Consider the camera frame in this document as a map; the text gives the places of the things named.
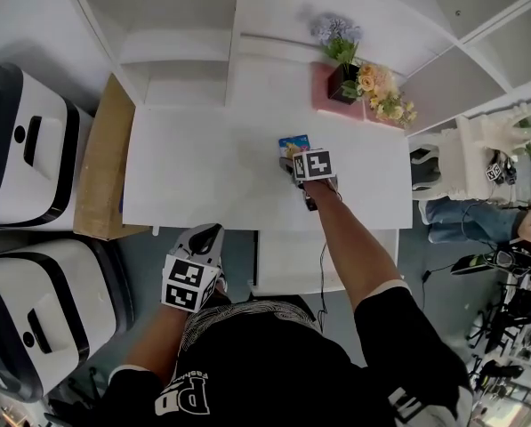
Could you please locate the flowers in black pot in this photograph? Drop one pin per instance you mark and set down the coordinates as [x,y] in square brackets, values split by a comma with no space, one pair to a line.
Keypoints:
[372,85]

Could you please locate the person's patterned shorts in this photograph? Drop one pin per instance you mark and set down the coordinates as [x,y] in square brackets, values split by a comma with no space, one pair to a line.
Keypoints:
[211,323]

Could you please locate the person's left shoe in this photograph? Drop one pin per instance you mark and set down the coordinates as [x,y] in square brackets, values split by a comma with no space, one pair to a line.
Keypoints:
[220,284]

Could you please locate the person's black printed t-shirt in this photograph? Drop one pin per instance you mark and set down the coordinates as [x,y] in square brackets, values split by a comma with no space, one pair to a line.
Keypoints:
[283,372]

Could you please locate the person's left forearm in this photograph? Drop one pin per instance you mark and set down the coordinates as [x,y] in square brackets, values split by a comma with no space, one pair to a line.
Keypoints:
[158,340]

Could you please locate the white and black robot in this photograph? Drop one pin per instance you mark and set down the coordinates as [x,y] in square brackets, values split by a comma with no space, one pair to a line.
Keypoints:
[29,149]
[56,309]

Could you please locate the small colourful packet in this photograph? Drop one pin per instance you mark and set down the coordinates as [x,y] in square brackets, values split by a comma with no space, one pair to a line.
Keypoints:
[294,142]

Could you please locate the white drawer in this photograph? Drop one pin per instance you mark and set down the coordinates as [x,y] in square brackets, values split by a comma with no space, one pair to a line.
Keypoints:
[287,260]

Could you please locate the person's right forearm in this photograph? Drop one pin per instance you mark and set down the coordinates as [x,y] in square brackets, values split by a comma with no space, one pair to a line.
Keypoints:
[354,247]

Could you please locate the white desk with shelves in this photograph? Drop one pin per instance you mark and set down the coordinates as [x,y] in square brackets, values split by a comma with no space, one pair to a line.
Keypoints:
[203,171]

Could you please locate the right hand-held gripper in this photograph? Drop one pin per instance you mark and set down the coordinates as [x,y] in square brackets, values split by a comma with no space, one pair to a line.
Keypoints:
[314,165]

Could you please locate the cream ornate dressing table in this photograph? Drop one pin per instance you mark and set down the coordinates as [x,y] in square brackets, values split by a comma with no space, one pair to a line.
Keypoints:
[469,158]

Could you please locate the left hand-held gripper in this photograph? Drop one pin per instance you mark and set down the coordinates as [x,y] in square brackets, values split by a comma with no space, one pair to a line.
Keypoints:
[187,285]

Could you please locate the brown cardboard box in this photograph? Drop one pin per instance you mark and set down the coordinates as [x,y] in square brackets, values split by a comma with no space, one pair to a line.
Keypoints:
[100,171]

